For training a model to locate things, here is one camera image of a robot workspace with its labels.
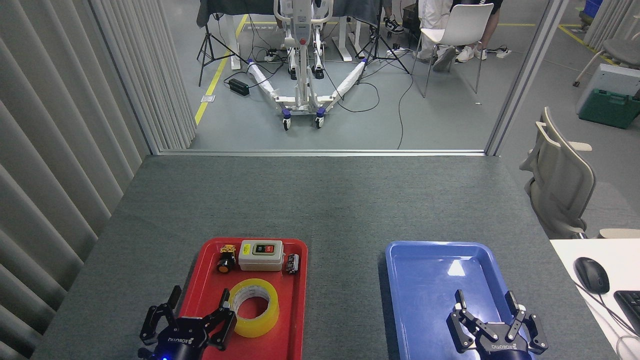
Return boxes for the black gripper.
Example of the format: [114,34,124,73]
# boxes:
[446,290,549,360]
[138,286,237,360]

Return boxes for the yellow tape roll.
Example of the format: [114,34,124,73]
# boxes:
[227,278,280,338]

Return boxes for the black push button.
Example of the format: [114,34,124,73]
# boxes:
[216,244,237,274]

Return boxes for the blue plastic tray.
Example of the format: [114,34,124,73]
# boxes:
[385,240,536,360]

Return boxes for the white desk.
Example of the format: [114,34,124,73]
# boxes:
[550,239,640,360]

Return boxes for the red plastic tray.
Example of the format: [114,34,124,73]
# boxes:
[170,237,308,360]

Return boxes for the black computer mouse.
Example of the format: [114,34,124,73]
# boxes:
[574,257,611,295]

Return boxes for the black keyboard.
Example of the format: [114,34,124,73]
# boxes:
[613,290,640,336]

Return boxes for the beige office chair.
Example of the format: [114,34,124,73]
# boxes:
[519,106,597,240]

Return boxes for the grey vertical blinds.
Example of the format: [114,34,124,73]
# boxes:
[0,0,197,360]

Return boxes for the green plastic case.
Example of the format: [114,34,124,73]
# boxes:
[579,89,640,130]

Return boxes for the white wheeled stand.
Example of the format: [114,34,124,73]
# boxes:
[246,0,368,131]

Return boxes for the grey box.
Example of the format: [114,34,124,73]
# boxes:
[576,63,640,116]

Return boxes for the person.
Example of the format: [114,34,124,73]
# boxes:
[417,0,457,72]
[369,0,405,42]
[452,0,504,63]

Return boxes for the black tripod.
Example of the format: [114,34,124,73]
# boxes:
[356,0,411,83]
[197,0,248,87]

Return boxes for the grey seat chair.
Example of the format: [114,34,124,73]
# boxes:
[573,15,640,87]

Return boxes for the white plastic chair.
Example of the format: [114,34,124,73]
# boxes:
[411,4,495,98]

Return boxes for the blue bin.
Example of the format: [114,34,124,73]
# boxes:
[580,0,603,26]

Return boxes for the white switch box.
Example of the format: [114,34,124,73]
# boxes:
[238,240,284,272]

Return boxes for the black mouse cable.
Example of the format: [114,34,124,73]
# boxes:
[575,282,640,341]

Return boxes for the black floor cable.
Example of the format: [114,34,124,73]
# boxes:
[320,60,416,150]

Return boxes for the silver post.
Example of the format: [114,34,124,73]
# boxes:
[485,0,571,156]

